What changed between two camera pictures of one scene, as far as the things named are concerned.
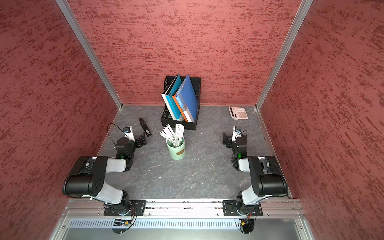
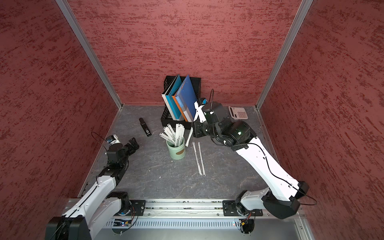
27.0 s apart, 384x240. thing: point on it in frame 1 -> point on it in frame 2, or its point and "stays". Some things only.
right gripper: [225, 138] -> [199, 131]
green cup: [177, 153] stays
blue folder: [187, 97] stays
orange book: [177, 103] stays
